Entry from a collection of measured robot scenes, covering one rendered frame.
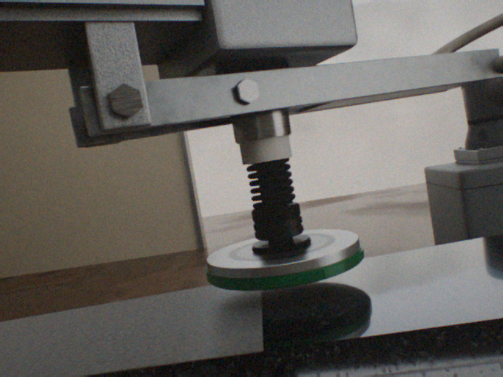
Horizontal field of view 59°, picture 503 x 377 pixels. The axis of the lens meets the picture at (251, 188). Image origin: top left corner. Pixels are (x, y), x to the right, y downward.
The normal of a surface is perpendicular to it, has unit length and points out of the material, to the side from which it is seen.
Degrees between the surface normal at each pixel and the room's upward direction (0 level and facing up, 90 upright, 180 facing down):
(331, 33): 90
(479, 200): 90
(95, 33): 90
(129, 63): 90
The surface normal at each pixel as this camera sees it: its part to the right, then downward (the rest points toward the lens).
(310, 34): 0.46, -0.02
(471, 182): -0.10, 0.07
